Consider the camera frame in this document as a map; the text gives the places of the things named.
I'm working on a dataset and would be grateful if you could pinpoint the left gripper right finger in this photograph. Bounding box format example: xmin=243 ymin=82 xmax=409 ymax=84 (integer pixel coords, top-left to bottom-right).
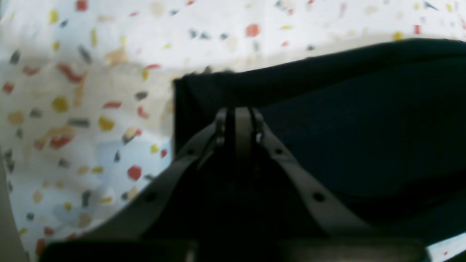
xmin=235 ymin=107 xmax=428 ymax=262

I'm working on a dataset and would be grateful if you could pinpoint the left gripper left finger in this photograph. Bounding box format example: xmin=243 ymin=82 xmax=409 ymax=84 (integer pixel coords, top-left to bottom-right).
xmin=40 ymin=108 xmax=232 ymax=262

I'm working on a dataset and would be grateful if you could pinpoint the black t-shirt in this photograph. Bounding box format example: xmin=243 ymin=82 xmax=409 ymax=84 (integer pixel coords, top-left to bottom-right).
xmin=174 ymin=39 xmax=466 ymax=244

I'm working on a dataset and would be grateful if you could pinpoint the terrazzo patterned tablecloth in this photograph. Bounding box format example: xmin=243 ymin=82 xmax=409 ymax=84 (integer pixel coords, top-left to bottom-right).
xmin=1 ymin=0 xmax=465 ymax=262

